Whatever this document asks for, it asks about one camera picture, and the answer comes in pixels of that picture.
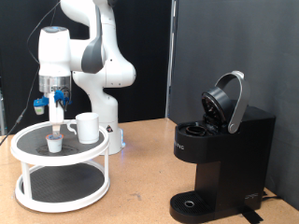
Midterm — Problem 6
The white ceramic mug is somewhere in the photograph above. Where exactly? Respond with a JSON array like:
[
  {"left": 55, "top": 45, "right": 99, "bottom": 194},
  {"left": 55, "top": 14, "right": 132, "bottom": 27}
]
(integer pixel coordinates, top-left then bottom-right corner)
[{"left": 65, "top": 111, "right": 101, "bottom": 146}]

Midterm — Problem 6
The white two-tier turntable stand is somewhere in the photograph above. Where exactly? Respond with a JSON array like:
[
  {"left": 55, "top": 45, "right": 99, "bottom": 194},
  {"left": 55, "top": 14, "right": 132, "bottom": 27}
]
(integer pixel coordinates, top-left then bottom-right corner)
[{"left": 9, "top": 119, "right": 111, "bottom": 215}]

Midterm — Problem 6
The black tape strip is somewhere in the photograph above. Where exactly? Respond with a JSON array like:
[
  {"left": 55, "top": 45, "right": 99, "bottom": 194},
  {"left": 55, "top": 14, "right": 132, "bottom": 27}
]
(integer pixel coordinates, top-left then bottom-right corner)
[{"left": 238, "top": 209, "right": 264, "bottom": 224}]

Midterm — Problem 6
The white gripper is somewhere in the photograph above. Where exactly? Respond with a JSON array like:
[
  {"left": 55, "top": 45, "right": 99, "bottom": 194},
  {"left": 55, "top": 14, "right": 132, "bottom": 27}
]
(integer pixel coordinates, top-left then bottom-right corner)
[{"left": 48, "top": 92, "right": 66, "bottom": 140}]

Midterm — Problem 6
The black power cord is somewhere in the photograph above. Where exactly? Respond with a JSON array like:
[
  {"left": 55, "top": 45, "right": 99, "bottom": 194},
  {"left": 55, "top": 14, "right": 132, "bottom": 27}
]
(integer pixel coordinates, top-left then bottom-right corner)
[{"left": 261, "top": 189, "right": 283, "bottom": 202}]

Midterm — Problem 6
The white coffee pod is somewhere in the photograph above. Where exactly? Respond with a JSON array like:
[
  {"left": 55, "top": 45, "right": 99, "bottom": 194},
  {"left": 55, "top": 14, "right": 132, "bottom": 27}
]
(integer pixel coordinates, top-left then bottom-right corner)
[{"left": 45, "top": 133, "right": 65, "bottom": 154}]

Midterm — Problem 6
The blue cable clip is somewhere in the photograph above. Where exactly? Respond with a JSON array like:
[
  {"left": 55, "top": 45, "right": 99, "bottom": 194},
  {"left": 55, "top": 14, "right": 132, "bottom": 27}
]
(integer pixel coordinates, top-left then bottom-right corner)
[{"left": 53, "top": 89, "right": 73, "bottom": 110}]

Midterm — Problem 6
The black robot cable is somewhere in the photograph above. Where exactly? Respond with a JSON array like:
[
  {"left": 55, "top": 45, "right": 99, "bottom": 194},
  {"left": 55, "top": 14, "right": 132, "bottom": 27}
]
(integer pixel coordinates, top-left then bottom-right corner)
[{"left": 0, "top": 0, "right": 62, "bottom": 147}]

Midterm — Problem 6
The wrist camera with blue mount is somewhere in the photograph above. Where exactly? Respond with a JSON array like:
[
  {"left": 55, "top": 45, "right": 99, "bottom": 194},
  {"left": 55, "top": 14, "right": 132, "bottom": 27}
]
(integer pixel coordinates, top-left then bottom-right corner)
[{"left": 33, "top": 96, "right": 50, "bottom": 117}]

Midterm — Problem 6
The black Keurig coffee machine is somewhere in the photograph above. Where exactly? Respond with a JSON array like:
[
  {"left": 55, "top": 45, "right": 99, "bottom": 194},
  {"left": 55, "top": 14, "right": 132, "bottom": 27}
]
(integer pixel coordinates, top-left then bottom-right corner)
[{"left": 169, "top": 70, "right": 277, "bottom": 224}]

